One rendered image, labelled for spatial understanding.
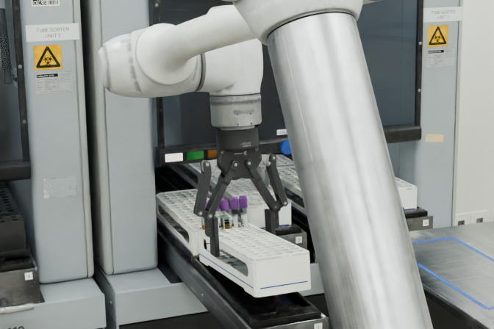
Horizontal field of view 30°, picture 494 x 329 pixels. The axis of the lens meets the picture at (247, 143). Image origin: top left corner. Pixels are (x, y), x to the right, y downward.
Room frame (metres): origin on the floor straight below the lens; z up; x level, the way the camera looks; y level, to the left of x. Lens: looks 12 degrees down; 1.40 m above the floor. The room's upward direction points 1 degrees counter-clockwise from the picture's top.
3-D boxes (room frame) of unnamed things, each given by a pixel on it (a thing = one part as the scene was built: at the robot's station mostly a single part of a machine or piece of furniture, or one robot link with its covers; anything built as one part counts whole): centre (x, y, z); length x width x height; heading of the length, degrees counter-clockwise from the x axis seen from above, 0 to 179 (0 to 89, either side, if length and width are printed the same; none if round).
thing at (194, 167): (2.29, 0.11, 0.83); 0.30 x 0.10 x 0.06; 20
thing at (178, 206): (1.84, 0.11, 0.83); 0.30 x 0.10 x 0.06; 20
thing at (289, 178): (2.05, -0.14, 0.83); 0.30 x 0.10 x 0.06; 20
